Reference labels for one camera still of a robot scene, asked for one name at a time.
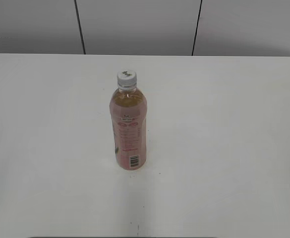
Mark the white bottle cap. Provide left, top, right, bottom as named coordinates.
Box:
left=117, top=70, right=137, bottom=87

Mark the pink label tea bottle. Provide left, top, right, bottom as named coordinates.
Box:
left=110, top=86, right=147, bottom=170

